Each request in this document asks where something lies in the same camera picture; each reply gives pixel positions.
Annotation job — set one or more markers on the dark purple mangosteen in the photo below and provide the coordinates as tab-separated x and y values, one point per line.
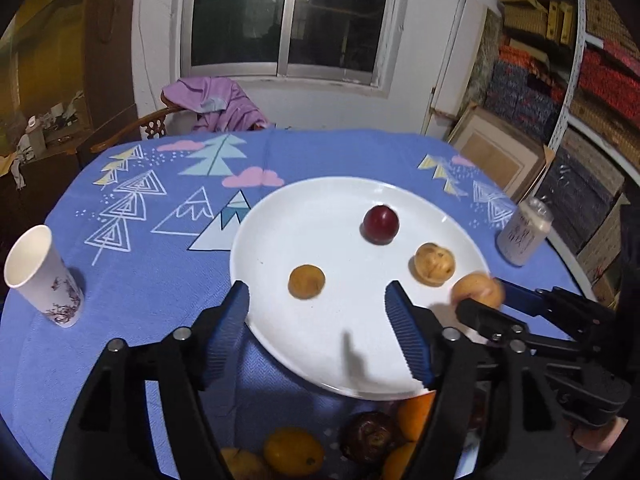
372	435

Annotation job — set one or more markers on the white drink can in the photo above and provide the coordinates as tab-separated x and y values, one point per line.
525	232

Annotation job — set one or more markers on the wooden cabinet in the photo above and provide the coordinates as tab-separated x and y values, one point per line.
75	85

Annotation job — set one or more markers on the pale yellow round fruit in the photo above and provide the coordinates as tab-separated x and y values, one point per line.
475	286

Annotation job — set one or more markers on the person's right hand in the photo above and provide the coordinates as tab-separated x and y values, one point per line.
597	442

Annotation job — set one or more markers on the stack of dark grey boxes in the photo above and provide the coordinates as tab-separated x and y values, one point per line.
580	190

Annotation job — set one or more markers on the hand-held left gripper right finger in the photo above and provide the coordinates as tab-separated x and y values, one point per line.
407	330

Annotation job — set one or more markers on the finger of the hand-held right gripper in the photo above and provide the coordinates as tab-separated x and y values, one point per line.
485	317
522	296

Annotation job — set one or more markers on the sliding glass window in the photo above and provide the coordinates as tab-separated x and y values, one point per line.
240	10

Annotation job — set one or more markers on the dark red plum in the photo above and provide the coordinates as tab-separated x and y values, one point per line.
380	224

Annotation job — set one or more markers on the blue printed tablecloth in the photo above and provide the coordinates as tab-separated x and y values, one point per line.
150	285

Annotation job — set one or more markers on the wooden picture frame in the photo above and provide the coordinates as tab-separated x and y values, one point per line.
495	152

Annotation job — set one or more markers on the white floral paper cup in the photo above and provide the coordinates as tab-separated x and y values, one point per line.
42	280

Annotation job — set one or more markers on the stack of blue patterned boxes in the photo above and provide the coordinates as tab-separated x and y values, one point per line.
525	95

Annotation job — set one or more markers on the white leaning board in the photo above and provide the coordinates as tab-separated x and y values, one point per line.
445	60

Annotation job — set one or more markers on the white metal shelf rack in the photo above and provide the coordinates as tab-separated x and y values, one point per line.
575	60

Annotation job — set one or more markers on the stack of red patterned boxes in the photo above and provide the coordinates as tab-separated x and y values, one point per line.
610	72

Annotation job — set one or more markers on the yellow brown spotted fruit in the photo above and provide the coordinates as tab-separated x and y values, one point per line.
434	263

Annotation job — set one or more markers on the small brown round fruit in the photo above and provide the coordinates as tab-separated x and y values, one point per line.
306	282

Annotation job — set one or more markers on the purple garment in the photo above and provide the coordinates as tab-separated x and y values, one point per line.
220	100

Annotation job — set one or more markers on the stack of woven straw boxes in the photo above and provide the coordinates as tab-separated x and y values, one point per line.
530	15

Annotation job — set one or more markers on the white round plate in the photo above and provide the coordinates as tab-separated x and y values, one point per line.
325	220

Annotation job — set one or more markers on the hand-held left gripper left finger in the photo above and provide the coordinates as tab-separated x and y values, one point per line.
227	330

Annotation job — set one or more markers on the wooden chair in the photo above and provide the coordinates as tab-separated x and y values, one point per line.
150	122

